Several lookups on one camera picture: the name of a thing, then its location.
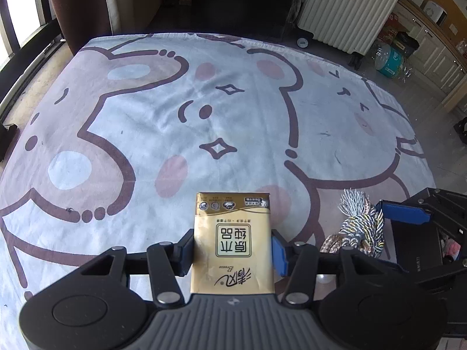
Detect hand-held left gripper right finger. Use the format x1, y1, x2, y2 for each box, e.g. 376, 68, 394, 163
271, 230, 380, 305

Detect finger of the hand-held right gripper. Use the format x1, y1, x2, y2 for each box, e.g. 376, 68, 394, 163
379, 188, 467, 236
396, 259, 467, 290

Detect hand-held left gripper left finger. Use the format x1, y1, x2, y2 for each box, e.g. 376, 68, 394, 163
83, 229, 196, 307

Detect pink crocheted bunny doll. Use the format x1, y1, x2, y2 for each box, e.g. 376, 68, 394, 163
441, 237, 462, 263

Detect black cardboard box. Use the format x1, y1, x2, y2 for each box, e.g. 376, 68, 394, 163
391, 220, 467, 272

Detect gold tissue packet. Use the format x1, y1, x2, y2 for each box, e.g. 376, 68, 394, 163
190, 191, 275, 294

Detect black object on floor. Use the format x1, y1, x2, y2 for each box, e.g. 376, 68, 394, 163
453, 117, 467, 141

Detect printed bear blanket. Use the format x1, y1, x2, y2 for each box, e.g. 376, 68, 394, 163
0, 32, 438, 350

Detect plastic bottle pack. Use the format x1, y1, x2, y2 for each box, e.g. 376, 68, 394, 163
371, 42, 414, 80

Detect cream kitchen cabinets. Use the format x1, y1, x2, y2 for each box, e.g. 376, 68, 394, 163
398, 0, 467, 112

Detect black bin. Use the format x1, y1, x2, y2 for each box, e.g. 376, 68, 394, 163
392, 31, 420, 59

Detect red printed carton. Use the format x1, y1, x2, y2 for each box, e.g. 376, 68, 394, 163
377, 13, 401, 44

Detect white countertop appliance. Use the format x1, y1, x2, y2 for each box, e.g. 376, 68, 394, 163
423, 2, 449, 26

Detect white ribbed suitcase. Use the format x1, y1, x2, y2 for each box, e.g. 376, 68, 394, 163
296, 0, 405, 69

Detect brown curtain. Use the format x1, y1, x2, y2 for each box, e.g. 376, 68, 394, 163
43, 0, 114, 56

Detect braided rope knot toy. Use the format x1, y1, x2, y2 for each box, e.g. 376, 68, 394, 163
320, 188, 387, 259

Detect window frame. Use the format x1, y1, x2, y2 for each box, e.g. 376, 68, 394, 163
0, 0, 70, 117

